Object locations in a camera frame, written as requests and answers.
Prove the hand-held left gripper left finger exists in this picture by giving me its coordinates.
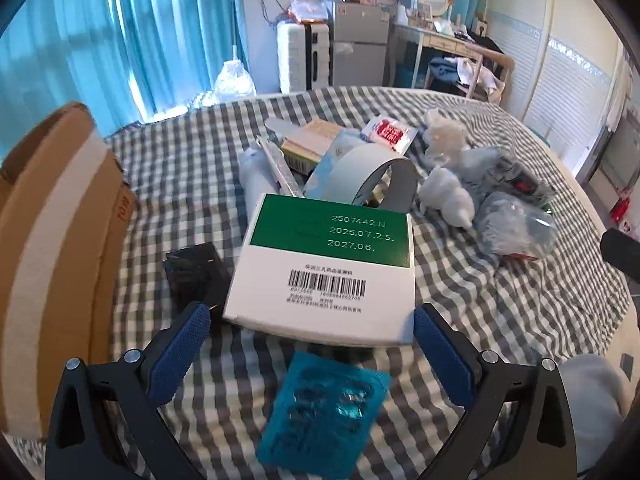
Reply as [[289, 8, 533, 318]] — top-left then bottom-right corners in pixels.
[[44, 301, 213, 480]]

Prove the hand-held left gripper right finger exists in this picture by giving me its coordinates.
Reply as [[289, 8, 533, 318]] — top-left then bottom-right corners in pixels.
[[412, 302, 593, 480]]

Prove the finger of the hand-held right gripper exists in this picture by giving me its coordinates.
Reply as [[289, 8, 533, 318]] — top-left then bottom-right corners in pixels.
[[600, 228, 640, 286]]

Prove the black foil packet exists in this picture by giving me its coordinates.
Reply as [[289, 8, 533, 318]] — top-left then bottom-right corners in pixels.
[[165, 242, 233, 336]]

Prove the clear plastic bag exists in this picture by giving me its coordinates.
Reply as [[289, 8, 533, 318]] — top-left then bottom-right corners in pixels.
[[460, 147, 558, 258]]

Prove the teal blister pack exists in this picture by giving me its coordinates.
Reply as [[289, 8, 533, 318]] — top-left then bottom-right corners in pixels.
[[256, 350, 392, 479]]

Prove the green and white medicine box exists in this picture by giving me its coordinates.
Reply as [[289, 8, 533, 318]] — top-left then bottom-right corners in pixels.
[[222, 193, 417, 348]]

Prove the grey paper band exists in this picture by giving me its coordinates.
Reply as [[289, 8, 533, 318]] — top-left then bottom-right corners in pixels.
[[305, 144, 421, 211]]

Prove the white plastic bottle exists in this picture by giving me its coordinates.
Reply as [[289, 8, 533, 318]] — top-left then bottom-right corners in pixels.
[[237, 142, 276, 216]]

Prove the brown cardboard box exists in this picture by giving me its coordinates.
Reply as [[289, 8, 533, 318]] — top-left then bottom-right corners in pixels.
[[0, 101, 138, 441]]

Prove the silver stick packet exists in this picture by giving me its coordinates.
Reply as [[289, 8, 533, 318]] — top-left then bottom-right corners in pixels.
[[256, 137, 307, 198]]

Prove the light blue tissue packet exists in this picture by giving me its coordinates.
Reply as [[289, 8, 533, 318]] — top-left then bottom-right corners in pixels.
[[302, 130, 371, 198]]

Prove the clear plastic wrapper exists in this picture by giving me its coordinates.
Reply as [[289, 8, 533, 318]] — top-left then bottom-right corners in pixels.
[[264, 117, 302, 142]]

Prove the beige paper box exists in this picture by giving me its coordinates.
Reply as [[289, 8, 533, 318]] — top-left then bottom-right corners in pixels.
[[280, 119, 346, 176]]

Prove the person's grey trouser leg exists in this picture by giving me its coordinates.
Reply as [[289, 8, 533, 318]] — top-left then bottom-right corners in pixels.
[[557, 354, 631, 480]]

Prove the checked bed sheet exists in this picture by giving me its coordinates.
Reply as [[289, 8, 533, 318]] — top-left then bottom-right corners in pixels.
[[105, 85, 631, 480]]

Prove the white louvred wardrobe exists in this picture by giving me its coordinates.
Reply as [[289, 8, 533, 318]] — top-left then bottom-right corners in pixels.
[[487, 0, 626, 161]]

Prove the wooden chair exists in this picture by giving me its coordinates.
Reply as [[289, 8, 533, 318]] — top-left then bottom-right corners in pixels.
[[425, 42, 516, 106]]

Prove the white cloth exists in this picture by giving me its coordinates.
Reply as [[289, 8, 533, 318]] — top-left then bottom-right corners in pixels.
[[455, 57, 503, 93]]

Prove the red and white sachet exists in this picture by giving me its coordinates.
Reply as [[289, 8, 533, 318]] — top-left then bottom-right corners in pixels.
[[361, 115, 420, 153]]

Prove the black bag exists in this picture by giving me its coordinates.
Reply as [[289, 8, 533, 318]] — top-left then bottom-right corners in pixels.
[[467, 30, 506, 53]]

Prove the blue cloth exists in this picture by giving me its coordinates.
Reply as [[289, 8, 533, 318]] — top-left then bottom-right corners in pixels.
[[429, 56, 463, 83]]

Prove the large clear water jug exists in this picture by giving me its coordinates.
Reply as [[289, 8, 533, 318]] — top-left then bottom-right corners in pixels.
[[215, 59, 258, 106]]

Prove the cream dressing table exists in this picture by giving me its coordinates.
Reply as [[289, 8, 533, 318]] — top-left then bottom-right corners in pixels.
[[392, 22, 488, 88]]

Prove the white suitcase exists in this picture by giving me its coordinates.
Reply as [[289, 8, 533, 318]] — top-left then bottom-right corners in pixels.
[[277, 22, 332, 94]]

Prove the grey small fridge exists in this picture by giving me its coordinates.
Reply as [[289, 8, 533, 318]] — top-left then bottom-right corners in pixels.
[[330, 1, 391, 88]]

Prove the wide blue curtain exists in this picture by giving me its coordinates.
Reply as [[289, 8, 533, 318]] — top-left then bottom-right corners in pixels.
[[0, 0, 251, 128]]

